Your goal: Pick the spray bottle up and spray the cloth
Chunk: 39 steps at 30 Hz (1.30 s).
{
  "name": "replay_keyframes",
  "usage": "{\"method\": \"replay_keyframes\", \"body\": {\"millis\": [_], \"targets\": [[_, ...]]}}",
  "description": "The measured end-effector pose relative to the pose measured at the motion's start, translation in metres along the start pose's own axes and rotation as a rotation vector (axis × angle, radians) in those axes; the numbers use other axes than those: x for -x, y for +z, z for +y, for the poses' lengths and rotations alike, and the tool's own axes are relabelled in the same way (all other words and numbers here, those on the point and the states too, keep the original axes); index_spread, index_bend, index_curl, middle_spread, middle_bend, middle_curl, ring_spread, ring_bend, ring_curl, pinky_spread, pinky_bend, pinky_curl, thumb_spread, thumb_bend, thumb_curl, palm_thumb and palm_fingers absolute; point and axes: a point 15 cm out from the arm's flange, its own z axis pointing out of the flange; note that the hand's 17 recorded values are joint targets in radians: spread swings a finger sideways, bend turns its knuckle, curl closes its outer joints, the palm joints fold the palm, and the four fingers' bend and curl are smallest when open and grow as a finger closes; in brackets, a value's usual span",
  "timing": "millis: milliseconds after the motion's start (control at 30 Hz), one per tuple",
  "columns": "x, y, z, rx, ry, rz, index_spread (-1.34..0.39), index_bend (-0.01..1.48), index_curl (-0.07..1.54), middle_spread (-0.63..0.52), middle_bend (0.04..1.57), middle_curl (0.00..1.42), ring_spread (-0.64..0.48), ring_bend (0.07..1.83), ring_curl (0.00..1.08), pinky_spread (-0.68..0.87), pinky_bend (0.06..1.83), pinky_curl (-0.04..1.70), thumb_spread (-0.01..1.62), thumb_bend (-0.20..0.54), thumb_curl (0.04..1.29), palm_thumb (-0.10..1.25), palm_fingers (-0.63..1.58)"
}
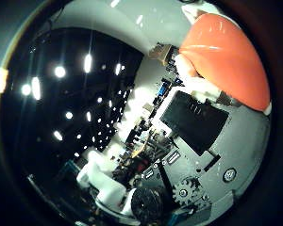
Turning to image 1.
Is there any white spray bottle orange trigger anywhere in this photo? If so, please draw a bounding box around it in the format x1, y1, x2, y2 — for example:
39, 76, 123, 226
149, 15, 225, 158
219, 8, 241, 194
174, 3, 274, 118

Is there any cardboard box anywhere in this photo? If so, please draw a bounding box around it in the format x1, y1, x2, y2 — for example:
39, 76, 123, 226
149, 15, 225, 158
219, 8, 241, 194
148, 42, 175, 66

